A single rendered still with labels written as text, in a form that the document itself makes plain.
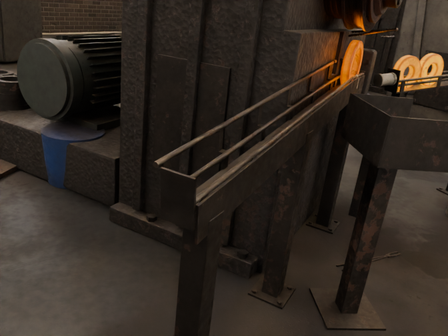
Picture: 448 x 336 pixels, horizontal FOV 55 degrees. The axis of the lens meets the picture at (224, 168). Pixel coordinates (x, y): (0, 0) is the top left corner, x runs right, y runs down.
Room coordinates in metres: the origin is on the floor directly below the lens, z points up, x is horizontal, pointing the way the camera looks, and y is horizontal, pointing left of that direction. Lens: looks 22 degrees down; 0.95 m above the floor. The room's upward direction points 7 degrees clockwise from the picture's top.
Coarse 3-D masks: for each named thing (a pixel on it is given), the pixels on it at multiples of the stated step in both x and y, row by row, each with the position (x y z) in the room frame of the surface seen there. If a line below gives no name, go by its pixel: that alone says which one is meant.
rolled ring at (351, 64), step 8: (352, 48) 1.68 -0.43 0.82; (360, 48) 1.74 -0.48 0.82; (344, 56) 1.68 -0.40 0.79; (352, 56) 1.66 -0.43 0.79; (360, 56) 1.78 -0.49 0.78; (344, 64) 1.66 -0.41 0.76; (352, 64) 1.67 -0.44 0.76; (360, 64) 1.80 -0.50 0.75; (344, 72) 1.66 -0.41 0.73; (352, 72) 1.79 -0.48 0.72; (344, 80) 1.68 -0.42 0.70; (352, 80) 1.74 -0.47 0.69
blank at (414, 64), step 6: (402, 60) 2.06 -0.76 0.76; (408, 60) 2.06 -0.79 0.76; (414, 60) 2.08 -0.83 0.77; (396, 66) 2.05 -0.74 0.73; (402, 66) 2.05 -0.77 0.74; (408, 66) 2.07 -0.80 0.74; (414, 66) 2.08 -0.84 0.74; (420, 66) 2.10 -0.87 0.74; (402, 72) 2.05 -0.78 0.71; (414, 72) 2.09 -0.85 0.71; (420, 72) 2.11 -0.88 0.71; (402, 78) 2.06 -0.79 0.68; (408, 78) 2.09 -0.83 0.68
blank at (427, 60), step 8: (424, 56) 2.15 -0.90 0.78; (432, 56) 2.13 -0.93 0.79; (440, 56) 2.16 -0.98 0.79; (424, 64) 2.11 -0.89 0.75; (432, 64) 2.18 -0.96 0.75; (440, 64) 2.17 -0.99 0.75; (424, 72) 2.12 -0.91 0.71; (432, 72) 2.18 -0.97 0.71; (440, 72) 2.18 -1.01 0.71; (424, 80) 2.13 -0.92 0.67
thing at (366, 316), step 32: (352, 96) 1.27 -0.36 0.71; (384, 96) 1.31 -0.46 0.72; (352, 128) 1.23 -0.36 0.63; (384, 128) 1.05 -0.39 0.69; (416, 128) 1.04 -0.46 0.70; (384, 160) 1.04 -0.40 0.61; (416, 160) 1.05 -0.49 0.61; (384, 192) 1.17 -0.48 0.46; (352, 256) 1.19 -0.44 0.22; (320, 288) 1.29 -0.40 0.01; (352, 288) 1.17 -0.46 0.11; (352, 320) 1.14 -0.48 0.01
